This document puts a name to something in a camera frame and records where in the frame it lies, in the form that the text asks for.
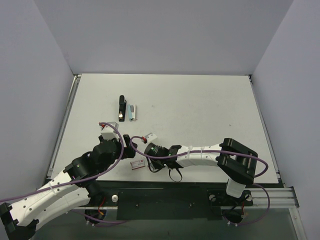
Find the black stapler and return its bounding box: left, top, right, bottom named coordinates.
left=118, top=95, right=127, bottom=122

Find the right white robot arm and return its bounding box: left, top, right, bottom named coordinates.
left=144, top=138, right=258, bottom=205

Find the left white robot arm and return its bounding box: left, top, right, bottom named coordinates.
left=0, top=134, right=137, bottom=240

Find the red white staple box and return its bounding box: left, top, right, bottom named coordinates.
left=130, top=159, right=146, bottom=170

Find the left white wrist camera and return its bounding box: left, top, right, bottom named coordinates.
left=99, top=122, right=119, bottom=140

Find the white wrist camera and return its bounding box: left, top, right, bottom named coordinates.
left=99, top=122, right=119, bottom=140
left=144, top=132, right=159, bottom=145

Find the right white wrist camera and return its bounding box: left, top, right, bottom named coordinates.
left=144, top=132, right=159, bottom=145

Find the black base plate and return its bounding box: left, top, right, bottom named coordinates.
left=84, top=180, right=253, bottom=221

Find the aluminium rail frame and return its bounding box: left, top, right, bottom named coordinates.
left=248, top=187, right=300, bottom=209

